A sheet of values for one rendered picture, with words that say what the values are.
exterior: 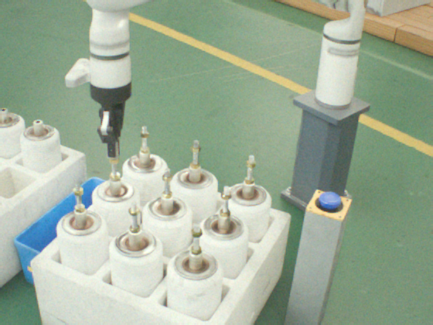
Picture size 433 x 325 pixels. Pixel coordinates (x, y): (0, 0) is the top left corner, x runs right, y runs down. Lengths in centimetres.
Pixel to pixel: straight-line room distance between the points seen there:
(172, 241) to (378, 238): 62
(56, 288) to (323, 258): 51
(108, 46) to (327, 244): 52
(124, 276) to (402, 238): 80
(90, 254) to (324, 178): 68
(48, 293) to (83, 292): 10
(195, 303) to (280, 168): 82
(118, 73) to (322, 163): 66
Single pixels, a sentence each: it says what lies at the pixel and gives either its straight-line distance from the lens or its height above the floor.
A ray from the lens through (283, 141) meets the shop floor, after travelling 188.
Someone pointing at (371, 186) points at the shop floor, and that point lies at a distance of 173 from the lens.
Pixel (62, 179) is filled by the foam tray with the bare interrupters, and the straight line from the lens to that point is 139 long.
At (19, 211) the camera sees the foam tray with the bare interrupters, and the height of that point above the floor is 16.
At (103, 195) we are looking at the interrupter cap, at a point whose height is 25.
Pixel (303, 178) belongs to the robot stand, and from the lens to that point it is 154.
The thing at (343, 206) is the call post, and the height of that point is 31.
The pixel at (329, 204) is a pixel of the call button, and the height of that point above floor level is 33.
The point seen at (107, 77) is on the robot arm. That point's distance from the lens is 101.
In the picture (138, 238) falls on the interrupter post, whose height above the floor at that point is 27.
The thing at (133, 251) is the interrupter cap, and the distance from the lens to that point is 102.
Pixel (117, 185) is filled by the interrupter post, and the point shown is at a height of 27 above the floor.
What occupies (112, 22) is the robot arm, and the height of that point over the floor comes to 61.
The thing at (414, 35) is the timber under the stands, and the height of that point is 7.
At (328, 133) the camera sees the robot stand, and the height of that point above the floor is 25.
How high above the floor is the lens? 92
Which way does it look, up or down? 32 degrees down
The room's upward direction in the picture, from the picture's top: 3 degrees clockwise
